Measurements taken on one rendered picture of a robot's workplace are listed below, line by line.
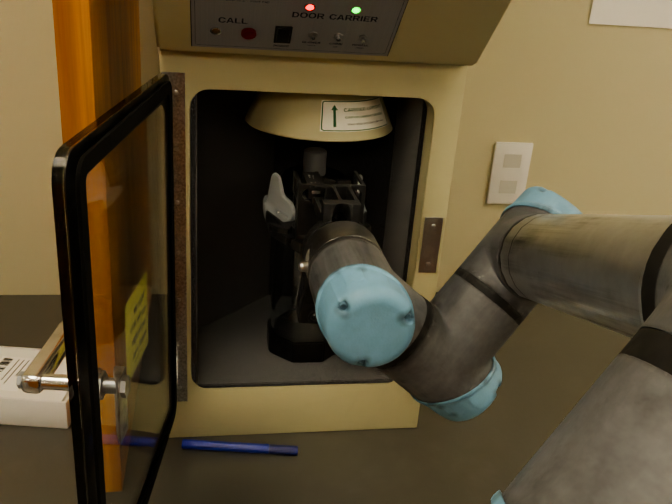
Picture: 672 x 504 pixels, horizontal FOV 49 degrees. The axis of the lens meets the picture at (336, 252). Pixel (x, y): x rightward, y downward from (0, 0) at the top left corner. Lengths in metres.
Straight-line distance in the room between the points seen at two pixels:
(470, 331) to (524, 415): 0.43
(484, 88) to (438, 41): 0.55
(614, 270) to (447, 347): 0.24
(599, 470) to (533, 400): 0.82
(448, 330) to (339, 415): 0.34
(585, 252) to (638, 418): 0.21
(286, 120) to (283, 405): 0.35
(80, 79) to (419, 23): 0.31
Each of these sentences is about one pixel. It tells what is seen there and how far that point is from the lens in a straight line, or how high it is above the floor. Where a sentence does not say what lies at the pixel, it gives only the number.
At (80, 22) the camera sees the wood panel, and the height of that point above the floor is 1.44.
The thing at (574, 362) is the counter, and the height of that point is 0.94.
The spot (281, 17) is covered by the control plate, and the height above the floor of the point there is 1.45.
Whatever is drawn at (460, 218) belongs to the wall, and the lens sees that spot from 1.35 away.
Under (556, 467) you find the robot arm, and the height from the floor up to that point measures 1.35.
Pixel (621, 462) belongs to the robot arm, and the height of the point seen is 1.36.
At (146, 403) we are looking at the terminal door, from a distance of 0.75.
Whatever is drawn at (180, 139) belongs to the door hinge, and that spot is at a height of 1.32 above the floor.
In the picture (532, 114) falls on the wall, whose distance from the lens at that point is 1.34.
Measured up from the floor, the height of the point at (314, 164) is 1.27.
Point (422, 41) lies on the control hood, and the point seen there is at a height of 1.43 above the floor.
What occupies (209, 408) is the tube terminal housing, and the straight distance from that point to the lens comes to 0.93.
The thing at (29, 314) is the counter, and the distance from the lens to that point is 1.26.
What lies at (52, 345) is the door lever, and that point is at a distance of 0.63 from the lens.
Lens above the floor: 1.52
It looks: 23 degrees down
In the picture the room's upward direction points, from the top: 5 degrees clockwise
